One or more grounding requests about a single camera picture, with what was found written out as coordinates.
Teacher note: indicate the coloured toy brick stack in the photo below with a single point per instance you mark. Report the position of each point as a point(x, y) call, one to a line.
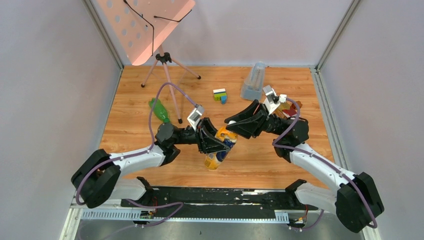
point(220, 95)

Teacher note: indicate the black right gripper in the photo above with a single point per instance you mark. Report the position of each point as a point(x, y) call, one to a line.
point(251, 127)

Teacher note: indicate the red yellow tea bottle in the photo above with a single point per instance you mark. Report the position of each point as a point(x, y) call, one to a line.
point(286, 110)

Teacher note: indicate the brown small block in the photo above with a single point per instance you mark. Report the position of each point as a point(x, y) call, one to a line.
point(299, 105)

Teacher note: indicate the pink music stand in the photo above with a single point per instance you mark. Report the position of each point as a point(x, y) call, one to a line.
point(142, 26)

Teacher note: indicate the yellow blue milk tea bottle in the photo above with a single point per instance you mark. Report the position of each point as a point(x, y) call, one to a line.
point(226, 140)

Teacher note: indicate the clear blue detergent bottle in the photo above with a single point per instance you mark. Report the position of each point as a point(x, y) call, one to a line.
point(251, 88)

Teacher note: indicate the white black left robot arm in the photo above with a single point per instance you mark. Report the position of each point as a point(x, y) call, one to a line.
point(101, 177)

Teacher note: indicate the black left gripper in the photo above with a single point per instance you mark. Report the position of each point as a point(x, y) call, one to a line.
point(201, 135)

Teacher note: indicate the green plastic bottle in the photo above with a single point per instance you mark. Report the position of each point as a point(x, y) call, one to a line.
point(159, 110)

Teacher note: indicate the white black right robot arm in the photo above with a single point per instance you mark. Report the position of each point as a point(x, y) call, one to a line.
point(353, 198)

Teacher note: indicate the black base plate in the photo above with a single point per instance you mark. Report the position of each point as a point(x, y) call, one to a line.
point(225, 203)

